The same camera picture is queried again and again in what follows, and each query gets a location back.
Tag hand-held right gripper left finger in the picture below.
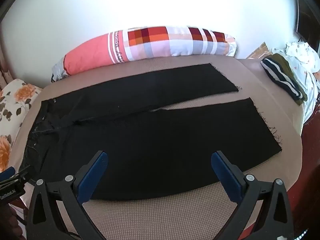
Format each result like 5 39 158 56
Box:
26 151 108 240

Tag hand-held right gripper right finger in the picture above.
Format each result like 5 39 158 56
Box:
211 150 294 240

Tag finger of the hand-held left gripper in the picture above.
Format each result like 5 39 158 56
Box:
0 166 15 179
7 171 32 184

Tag black pants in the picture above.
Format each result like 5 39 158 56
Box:
21 63 283 202

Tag beige woven bed mat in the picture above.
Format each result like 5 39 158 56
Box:
10 55 304 240

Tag floral orange white cushion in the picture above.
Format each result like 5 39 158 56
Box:
0 79 43 173

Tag wooden headboard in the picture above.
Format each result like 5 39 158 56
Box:
0 60 12 90

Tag olive striped folded garment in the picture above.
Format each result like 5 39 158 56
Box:
261 53 307 105

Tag brown patterned cloth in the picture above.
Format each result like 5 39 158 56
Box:
246 42 273 60

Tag white spotted crumpled cloth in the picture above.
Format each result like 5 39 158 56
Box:
271 41 320 125

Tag checked orange white long pillow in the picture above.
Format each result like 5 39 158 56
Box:
51 26 238 82

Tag dark wooden furniture frame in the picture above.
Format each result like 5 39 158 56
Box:
296 0 320 55

